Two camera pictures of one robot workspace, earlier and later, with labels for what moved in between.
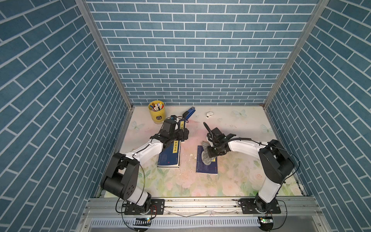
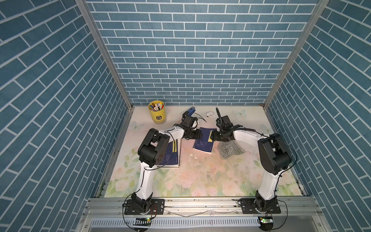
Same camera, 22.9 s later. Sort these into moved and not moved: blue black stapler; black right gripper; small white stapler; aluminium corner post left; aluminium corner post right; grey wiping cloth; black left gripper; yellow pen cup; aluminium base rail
Moved: black left gripper; grey wiping cloth; black right gripper
Not moved: yellow pen cup; aluminium base rail; aluminium corner post left; aluminium corner post right; small white stapler; blue black stapler
